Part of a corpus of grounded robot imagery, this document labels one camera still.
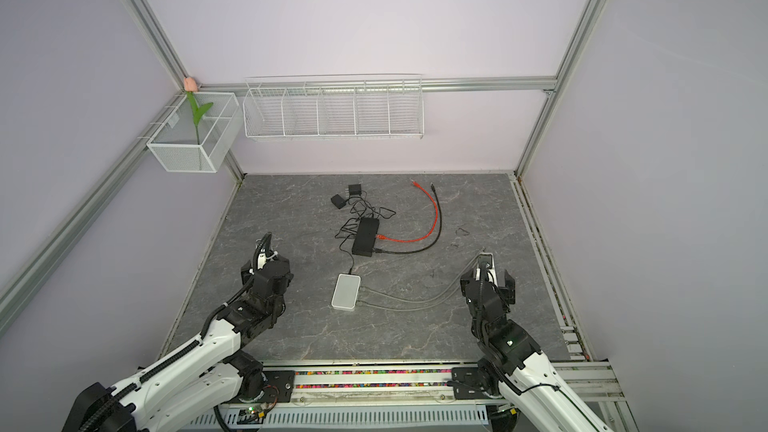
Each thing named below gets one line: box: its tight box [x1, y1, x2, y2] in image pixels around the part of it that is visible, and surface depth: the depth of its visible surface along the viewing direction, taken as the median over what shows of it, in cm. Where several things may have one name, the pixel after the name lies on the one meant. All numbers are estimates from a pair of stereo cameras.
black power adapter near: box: [330, 194, 346, 210], surface depth 114 cm
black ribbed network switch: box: [352, 217, 379, 257], surface depth 104 cm
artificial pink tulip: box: [183, 76, 214, 145], surface depth 92 cm
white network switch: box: [331, 273, 362, 311], surface depth 90 cm
